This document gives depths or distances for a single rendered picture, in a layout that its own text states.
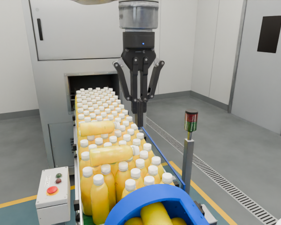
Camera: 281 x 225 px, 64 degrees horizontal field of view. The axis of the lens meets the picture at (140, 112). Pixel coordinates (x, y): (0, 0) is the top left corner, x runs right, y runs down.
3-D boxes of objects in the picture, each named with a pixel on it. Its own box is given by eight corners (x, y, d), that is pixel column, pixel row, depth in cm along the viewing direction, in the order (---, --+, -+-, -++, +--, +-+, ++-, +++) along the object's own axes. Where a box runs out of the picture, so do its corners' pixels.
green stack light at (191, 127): (187, 132, 111) (188, 122, 110) (181, 127, 117) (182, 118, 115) (199, 131, 113) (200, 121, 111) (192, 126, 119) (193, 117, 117)
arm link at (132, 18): (114, 4, 54) (115, 31, 56) (122, 0, 45) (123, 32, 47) (151, 6, 56) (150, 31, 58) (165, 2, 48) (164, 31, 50)
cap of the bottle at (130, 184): (137, 184, 85) (137, 180, 84) (132, 190, 82) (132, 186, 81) (128, 181, 87) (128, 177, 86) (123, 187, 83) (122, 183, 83)
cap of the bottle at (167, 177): (165, 175, 90) (165, 171, 90) (174, 178, 88) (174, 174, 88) (160, 180, 87) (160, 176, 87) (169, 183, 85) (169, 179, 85)
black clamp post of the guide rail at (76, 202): (75, 220, 93) (73, 205, 90) (75, 214, 96) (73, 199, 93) (80, 219, 94) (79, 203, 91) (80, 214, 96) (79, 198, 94)
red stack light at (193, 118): (188, 122, 110) (188, 115, 108) (182, 118, 115) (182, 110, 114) (200, 121, 111) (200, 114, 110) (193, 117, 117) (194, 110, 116)
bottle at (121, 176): (126, 195, 107) (126, 160, 100) (135, 204, 101) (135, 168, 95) (113, 202, 103) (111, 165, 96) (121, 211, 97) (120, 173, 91)
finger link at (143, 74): (138, 55, 57) (143, 55, 57) (139, 98, 60) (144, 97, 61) (142, 57, 53) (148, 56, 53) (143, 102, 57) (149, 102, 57)
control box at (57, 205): (39, 227, 77) (35, 203, 74) (45, 190, 96) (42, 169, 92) (70, 221, 80) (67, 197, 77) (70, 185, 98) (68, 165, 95)
